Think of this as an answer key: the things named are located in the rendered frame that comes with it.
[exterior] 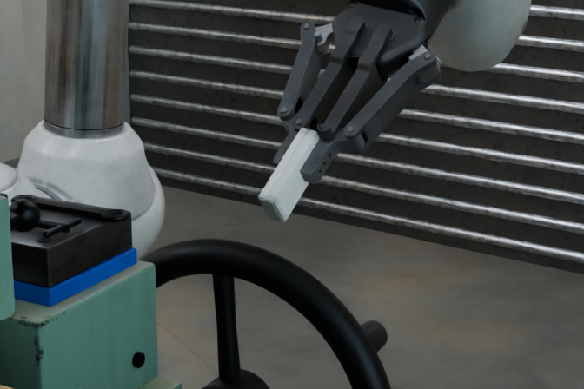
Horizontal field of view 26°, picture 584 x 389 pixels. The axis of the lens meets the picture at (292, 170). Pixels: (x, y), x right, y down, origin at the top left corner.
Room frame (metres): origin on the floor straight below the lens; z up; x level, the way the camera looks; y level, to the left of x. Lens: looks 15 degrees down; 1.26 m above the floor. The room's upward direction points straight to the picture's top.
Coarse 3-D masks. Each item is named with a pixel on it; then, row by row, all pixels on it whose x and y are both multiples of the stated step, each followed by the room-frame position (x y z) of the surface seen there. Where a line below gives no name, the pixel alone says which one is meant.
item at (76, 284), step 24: (48, 216) 0.85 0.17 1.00; (72, 216) 0.85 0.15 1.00; (24, 240) 0.80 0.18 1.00; (48, 240) 0.80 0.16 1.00; (72, 240) 0.80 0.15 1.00; (96, 240) 0.83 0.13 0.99; (120, 240) 0.85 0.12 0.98; (24, 264) 0.79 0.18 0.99; (48, 264) 0.78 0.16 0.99; (72, 264) 0.80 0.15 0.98; (96, 264) 0.83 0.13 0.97; (120, 264) 0.85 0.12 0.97; (24, 288) 0.79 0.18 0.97; (48, 288) 0.78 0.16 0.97; (72, 288) 0.80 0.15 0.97
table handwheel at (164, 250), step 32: (160, 256) 0.95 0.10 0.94; (192, 256) 0.94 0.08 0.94; (224, 256) 0.92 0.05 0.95; (256, 256) 0.91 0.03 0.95; (224, 288) 0.93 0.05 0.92; (288, 288) 0.90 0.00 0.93; (320, 288) 0.90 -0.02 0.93; (224, 320) 0.93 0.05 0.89; (320, 320) 0.88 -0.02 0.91; (352, 320) 0.89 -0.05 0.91; (224, 352) 0.93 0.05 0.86; (352, 352) 0.87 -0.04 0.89; (224, 384) 0.92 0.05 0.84; (256, 384) 0.94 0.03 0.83; (352, 384) 0.87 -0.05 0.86; (384, 384) 0.87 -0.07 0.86
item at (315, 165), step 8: (320, 136) 0.96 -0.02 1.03; (336, 136) 0.95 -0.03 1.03; (344, 136) 0.95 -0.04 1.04; (360, 136) 0.95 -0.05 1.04; (320, 144) 0.95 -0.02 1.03; (328, 144) 0.95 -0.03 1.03; (336, 144) 0.95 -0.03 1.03; (344, 144) 0.95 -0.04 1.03; (352, 144) 0.95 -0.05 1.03; (360, 144) 0.95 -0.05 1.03; (312, 152) 0.95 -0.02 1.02; (320, 152) 0.94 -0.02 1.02; (328, 152) 0.95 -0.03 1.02; (336, 152) 0.95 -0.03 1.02; (312, 160) 0.94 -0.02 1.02; (320, 160) 0.94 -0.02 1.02; (328, 160) 0.95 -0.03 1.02; (304, 168) 0.94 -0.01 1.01; (312, 168) 0.93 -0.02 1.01; (320, 168) 0.94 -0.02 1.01; (304, 176) 0.94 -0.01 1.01; (312, 176) 0.93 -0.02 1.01; (320, 176) 0.94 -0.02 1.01
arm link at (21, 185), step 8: (0, 168) 1.41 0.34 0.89; (8, 168) 1.41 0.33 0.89; (16, 168) 1.44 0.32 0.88; (0, 176) 1.39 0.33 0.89; (8, 176) 1.39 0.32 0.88; (16, 176) 1.41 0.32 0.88; (24, 176) 1.43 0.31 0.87; (0, 184) 1.38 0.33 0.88; (8, 184) 1.38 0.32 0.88; (16, 184) 1.39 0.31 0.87; (24, 184) 1.41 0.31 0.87; (32, 184) 1.43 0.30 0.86; (0, 192) 1.37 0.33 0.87; (8, 192) 1.37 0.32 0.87; (16, 192) 1.38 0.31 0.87; (24, 192) 1.39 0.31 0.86; (32, 192) 1.41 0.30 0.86; (40, 192) 1.47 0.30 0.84; (8, 200) 1.37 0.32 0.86
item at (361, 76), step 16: (384, 32) 1.00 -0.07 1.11; (368, 48) 1.00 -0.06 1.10; (384, 48) 1.00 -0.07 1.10; (368, 64) 0.98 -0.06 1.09; (352, 80) 0.98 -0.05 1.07; (368, 80) 0.98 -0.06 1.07; (384, 80) 1.01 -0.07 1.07; (352, 96) 0.97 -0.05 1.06; (368, 96) 0.99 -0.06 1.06; (336, 112) 0.96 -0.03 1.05; (352, 112) 0.97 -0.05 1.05; (320, 128) 0.95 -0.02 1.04; (336, 128) 0.95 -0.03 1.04
